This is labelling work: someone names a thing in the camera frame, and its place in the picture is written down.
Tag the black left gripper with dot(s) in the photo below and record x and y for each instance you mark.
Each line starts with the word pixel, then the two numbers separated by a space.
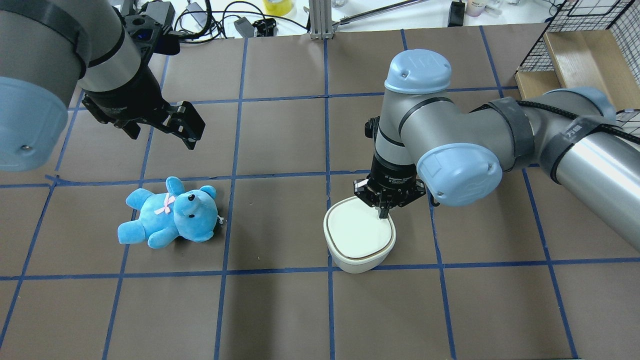
pixel 126 100

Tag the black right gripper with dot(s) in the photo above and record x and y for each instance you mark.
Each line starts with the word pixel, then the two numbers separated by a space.
pixel 393 176

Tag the white trash can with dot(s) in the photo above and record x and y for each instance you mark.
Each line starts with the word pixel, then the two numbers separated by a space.
pixel 357 238

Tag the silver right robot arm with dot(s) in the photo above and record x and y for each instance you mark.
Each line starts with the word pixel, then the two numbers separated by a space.
pixel 423 143

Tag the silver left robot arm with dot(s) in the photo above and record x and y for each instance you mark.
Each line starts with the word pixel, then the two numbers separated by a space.
pixel 50 47

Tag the blue teddy bear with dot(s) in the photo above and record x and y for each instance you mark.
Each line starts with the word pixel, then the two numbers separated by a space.
pixel 192 215

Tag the yellow tape roll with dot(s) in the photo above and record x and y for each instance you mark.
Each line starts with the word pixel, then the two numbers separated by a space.
pixel 279 8

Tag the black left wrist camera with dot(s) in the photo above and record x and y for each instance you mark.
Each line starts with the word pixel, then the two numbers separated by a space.
pixel 150 26

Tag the aluminium frame post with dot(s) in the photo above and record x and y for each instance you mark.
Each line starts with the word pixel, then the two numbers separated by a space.
pixel 321 23

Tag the wooden shelf with wire mesh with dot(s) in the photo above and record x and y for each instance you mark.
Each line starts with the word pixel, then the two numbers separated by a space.
pixel 589 43

